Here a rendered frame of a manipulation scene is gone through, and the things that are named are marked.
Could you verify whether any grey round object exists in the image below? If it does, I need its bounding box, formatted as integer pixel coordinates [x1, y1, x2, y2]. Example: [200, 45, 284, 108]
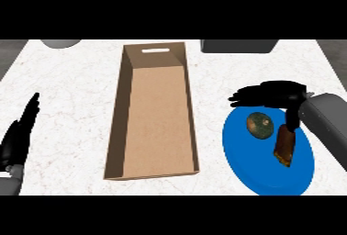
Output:
[39, 39, 82, 50]

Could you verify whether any green round squash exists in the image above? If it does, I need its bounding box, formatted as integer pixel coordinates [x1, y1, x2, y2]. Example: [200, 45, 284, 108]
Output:
[245, 111, 274, 140]

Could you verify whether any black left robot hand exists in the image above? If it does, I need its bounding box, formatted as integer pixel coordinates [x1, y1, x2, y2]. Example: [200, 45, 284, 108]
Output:
[0, 92, 41, 173]

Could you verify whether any blue plate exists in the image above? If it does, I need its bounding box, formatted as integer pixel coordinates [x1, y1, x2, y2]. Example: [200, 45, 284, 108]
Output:
[221, 106, 315, 196]

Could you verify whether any brown oblong food piece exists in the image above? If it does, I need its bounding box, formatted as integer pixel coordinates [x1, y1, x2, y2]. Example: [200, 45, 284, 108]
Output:
[273, 123, 296, 168]

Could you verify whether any brown cardboard box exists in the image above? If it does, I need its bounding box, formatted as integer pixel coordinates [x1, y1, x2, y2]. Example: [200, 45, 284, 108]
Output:
[103, 41, 200, 181]

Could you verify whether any dark grey appliance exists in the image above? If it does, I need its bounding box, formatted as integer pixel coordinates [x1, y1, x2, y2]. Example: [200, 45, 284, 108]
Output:
[199, 39, 280, 54]

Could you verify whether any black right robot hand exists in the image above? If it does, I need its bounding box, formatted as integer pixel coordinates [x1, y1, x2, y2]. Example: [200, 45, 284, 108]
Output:
[227, 80, 308, 133]

